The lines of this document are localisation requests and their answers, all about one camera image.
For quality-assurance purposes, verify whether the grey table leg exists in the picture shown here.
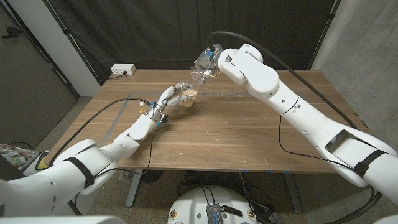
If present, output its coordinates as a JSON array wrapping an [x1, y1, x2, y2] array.
[[282, 172, 303, 214], [126, 169, 144, 208]]

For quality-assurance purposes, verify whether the black door handle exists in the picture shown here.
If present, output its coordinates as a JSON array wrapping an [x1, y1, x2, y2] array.
[[1, 26, 23, 40]]

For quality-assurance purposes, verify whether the colourful patterned cloth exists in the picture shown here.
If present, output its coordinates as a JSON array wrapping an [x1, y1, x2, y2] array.
[[0, 143, 40, 167]]

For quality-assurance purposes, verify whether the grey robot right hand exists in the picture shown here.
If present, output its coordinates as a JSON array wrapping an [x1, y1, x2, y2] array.
[[195, 43, 223, 85]]

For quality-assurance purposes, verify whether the black power strip cable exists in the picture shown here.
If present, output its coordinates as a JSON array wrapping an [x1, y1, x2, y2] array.
[[107, 71, 128, 81]]

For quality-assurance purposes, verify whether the clear plastic cup holding sugar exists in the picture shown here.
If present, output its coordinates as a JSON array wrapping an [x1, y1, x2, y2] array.
[[188, 60, 217, 93]]

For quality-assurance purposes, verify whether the white power strip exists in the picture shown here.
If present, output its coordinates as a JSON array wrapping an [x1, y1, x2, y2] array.
[[110, 63, 137, 76]]

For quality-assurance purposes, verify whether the grey finned electronics box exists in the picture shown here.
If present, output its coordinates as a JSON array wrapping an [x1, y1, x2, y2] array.
[[206, 203, 224, 224]]

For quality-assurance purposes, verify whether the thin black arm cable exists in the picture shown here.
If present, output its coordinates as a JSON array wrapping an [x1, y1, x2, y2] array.
[[93, 123, 158, 180], [277, 114, 357, 171]]

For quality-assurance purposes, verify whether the round black floor fan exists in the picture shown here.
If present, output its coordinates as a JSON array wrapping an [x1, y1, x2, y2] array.
[[141, 169, 164, 184]]

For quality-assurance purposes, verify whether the white robot torso edge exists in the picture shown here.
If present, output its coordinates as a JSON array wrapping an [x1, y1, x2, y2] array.
[[0, 215, 125, 224]]

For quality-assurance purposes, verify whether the black backdrop stand pole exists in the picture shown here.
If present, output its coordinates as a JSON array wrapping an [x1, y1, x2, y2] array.
[[307, 0, 340, 71], [42, 0, 103, 86]]

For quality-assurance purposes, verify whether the black bulky object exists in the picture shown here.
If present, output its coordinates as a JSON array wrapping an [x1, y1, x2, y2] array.
[[0, 154, 26, 182]]

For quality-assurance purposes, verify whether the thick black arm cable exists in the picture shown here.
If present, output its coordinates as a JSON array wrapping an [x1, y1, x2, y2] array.
[[48, 97, 152, 167], [206, 30, 383, 224]]

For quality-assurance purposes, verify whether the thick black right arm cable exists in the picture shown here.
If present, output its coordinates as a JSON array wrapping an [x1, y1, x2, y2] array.
[[206, 30, 383, 224]]

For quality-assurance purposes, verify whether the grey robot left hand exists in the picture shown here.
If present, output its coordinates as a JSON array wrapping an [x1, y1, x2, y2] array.
[[147, 82, 197, 121]]

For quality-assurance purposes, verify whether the yellow and black object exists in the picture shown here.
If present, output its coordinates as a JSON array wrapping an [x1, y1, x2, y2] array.
[[34, 150, 50, 171]]

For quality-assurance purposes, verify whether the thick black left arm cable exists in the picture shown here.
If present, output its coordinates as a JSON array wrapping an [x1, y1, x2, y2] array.
[[48, 97, 152, 167]]

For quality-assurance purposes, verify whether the white wire connector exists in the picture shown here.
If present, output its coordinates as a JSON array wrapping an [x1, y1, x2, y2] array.
[[138, 100, 152, 114]]

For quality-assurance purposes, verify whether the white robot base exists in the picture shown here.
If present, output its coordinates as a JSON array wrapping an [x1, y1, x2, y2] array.
[[167, 185, 258, 224]]

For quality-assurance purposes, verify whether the brown sugar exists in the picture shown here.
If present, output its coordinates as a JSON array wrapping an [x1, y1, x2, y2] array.
[[180, 89, 198, 108]]

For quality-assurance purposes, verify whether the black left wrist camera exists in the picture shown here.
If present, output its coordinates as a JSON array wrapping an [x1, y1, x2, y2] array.
[[157, 113, 169, 128]]

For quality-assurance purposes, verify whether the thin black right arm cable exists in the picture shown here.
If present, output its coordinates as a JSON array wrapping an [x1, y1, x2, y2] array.
[[277, 114, 357, 171]]

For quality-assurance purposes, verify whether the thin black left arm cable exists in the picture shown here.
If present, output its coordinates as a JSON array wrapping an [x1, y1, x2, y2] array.
[[93, 123, 158, 180]]

